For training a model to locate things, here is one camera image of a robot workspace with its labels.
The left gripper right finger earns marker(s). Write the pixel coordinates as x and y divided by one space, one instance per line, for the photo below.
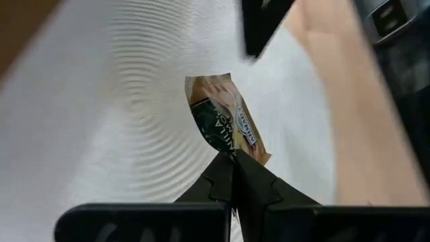
285 222

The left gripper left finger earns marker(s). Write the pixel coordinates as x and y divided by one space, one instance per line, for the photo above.
168 222

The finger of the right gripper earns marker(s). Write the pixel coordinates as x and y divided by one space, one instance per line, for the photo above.
262 23

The white round woven placemat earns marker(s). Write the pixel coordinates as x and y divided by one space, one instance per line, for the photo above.
100 134

